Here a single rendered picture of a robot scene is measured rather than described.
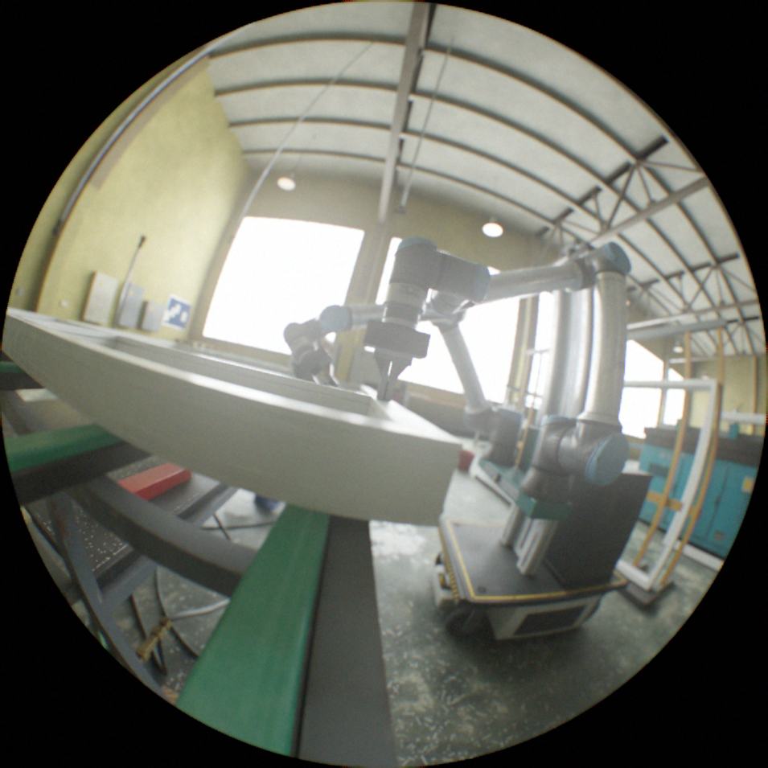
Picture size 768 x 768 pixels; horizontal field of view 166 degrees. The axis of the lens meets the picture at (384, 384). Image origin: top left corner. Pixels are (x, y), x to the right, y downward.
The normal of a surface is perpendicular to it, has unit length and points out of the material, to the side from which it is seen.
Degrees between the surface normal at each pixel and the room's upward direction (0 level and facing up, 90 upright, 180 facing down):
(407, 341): 90
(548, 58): 180
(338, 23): 180
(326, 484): 90
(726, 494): 90
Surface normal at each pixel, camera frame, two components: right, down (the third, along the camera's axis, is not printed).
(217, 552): 0.22, -0.98
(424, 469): 0.11, 0.01
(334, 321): 0.33, 0.10
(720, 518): -0.97, -0.22
